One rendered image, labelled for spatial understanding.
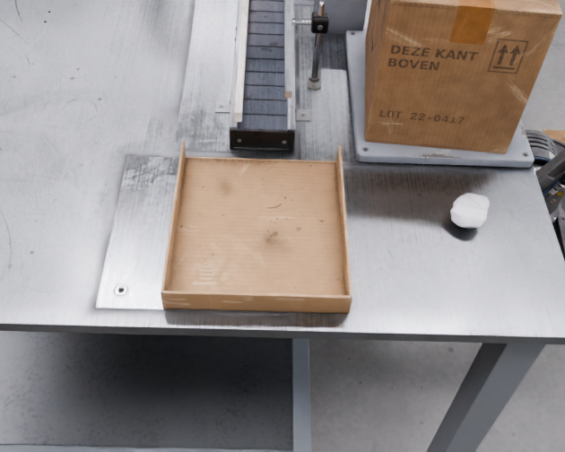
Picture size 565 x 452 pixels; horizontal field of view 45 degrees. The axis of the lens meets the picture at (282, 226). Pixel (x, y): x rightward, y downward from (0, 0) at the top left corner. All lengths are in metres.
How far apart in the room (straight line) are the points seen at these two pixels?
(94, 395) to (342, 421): 0.62
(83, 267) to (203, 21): 0.64
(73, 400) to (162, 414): 0.20
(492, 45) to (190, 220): 0.52
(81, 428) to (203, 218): 0.68
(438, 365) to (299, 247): 0.98
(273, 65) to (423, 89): 0.30
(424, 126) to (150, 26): 0.61
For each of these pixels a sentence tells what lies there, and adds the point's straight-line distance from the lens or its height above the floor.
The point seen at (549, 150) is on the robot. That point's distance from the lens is 1.96.
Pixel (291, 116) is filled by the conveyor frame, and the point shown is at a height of 0.88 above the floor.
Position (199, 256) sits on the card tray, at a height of 0.83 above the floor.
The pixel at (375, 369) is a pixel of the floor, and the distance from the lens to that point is 1.89.
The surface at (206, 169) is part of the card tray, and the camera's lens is 1.14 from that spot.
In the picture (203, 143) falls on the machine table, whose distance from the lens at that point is 1.19.
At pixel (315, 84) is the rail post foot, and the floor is 0.83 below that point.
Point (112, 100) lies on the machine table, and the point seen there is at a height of 0.83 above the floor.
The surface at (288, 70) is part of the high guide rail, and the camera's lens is 1.13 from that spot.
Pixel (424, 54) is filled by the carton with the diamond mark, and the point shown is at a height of 1.04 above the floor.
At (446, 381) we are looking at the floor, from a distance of 1.92.
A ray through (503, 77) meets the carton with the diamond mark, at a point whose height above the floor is 1.01.
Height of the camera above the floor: 1.64
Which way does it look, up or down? 50 degrees down
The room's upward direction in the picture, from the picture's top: 4 degrees clockwise
